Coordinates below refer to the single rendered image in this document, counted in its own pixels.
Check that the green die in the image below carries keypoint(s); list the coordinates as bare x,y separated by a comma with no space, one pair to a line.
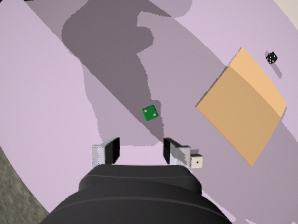
149,112

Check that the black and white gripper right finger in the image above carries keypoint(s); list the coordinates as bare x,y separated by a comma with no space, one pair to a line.
176,154

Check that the tan flat mat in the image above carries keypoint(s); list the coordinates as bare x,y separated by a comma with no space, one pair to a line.
244,106

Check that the black die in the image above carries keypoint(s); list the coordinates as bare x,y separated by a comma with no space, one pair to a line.
271,57

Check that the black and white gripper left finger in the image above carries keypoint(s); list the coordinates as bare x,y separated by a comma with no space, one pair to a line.
105,153

